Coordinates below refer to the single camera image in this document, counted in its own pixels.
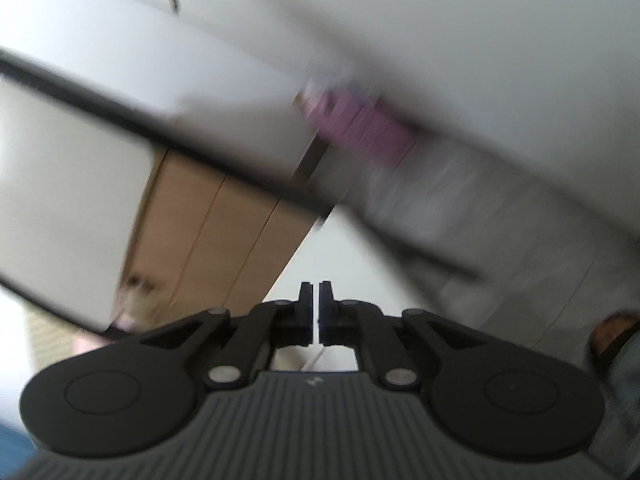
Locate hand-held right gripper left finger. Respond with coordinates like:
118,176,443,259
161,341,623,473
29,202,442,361
140,281,313,388

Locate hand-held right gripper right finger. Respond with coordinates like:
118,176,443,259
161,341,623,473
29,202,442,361
319,281,490,389

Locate wooden drawer cabinet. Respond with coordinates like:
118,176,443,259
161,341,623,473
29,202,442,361
117,150,321,321

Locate pink cardboard box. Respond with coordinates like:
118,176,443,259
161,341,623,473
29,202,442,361
300,85,418,166

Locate person's grey trousers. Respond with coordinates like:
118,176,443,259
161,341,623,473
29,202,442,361
600,350,640,466

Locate white chair with black frame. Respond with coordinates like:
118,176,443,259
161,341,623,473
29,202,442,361
0,47,481,341

